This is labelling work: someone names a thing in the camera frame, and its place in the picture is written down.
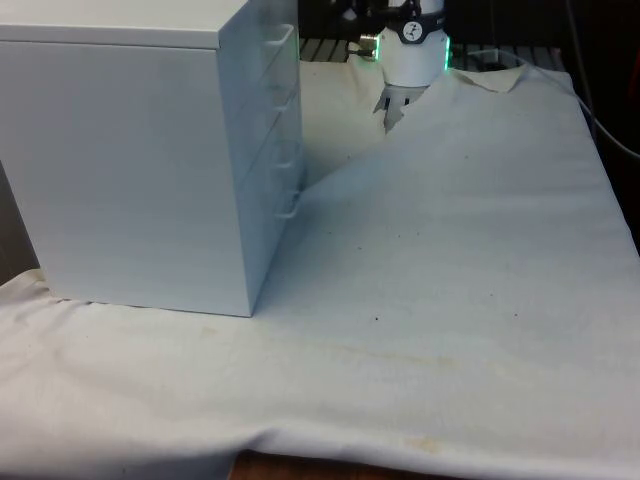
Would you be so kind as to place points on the white chest of drawers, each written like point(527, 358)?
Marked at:
point(125, 175)

